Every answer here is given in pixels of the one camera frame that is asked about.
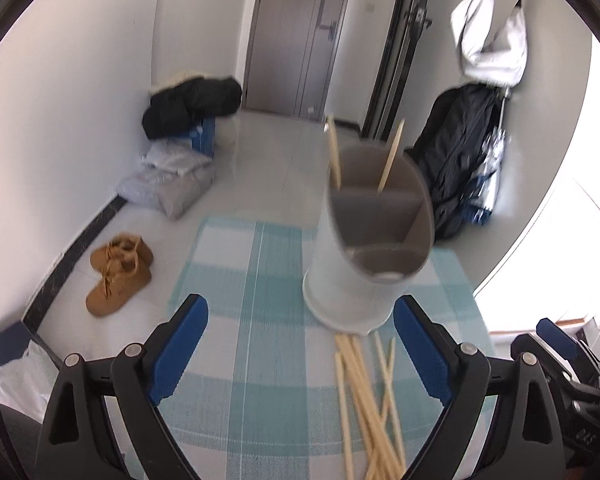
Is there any white plastic bag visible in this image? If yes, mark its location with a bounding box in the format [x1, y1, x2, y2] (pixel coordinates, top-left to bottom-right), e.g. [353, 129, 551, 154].
[0, 345, 56, 421]

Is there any black sliding door frame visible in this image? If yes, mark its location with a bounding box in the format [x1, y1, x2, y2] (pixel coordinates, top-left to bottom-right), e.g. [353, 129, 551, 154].
[362, 0, 433, 141]

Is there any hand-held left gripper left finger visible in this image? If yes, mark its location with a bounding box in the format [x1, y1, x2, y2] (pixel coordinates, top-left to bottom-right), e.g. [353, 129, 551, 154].
[35, 294, 210, 480]

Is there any white grey utensil holder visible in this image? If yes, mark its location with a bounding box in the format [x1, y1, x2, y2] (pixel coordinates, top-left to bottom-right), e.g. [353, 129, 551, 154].
[302, 144, 436, 336]

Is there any slender wooden chopstick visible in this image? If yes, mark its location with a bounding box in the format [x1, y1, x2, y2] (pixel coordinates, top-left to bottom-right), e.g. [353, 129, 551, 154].
[326, 115, 343, 188]
[377, 119, 406, 193]

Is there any black hanging coat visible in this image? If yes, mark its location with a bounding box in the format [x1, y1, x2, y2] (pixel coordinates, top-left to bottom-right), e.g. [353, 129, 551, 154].
[405, 84, 503, 241]

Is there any teal white checked tablecloth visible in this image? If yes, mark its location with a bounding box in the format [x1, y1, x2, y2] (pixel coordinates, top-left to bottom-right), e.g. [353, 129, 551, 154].
[120, 216, 498, 480]

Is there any tan suede boot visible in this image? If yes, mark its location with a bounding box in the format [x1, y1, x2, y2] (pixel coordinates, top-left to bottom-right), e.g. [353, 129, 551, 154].
[90, 234, 154, 273]
[85, 255, 152, 317]

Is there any grey folded bundle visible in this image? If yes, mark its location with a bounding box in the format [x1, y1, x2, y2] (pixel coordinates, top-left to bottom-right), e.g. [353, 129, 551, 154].
[117, 162, 216, 220]

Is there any white hanging bag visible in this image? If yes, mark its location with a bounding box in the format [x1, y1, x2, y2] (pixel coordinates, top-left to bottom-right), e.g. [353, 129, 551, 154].
[450, 0, 528, 86]

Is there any black puffer jacket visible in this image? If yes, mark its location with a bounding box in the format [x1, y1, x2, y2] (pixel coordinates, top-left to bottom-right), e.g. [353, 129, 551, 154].
[142, 76, 243, 140]

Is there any blue box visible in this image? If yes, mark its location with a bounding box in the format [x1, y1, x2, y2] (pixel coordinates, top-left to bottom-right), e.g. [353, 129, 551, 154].
[182, 117, 216, 158]

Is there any white folded cloth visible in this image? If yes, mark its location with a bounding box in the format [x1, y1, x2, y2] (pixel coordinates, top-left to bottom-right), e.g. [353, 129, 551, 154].
[140, 141, 213, 177]

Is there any grey door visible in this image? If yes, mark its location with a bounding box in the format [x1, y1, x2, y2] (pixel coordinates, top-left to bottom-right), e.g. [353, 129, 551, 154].
[242, 0, 356, 121]

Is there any silver blue folded umbrella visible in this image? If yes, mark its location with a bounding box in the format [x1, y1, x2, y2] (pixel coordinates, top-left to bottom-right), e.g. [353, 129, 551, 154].
[462, 91, 511, 224]

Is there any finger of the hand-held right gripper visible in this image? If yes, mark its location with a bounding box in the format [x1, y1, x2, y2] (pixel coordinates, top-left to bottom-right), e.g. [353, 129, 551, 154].
[510, 333, 576, 388]
[536, 317, 600, 376]

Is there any pile of wooden chopsticks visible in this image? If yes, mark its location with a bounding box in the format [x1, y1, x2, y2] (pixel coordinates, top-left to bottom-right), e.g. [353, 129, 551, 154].
[334, 331, 411, 480]

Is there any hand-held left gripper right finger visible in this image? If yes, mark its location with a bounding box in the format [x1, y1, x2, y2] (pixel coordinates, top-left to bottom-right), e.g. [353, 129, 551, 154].
[392, 295, 568, 480]

